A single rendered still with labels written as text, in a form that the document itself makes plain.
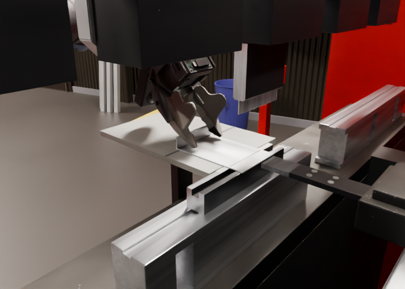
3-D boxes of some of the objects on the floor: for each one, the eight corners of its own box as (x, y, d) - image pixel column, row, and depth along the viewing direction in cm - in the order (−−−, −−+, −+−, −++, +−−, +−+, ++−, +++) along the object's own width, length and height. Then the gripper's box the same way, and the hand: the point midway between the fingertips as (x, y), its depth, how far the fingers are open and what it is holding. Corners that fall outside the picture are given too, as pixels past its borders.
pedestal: (254, 165, 282) (260, 57, 252) (282, 174, 267) (293, 61, 237) (238, 174, 268) (243, 61, 238) (268, 185, 253) (277, 65, 223)
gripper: (136, 10, 53) (207, 135, 51) (193, 8, 62) (256, 115, 59) (113, 45, 59) (175, 159, 57) (167, 38, 68) (223, 136, 65)
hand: (202, 136), depth 60 cm, fingers open, 5 cm apart
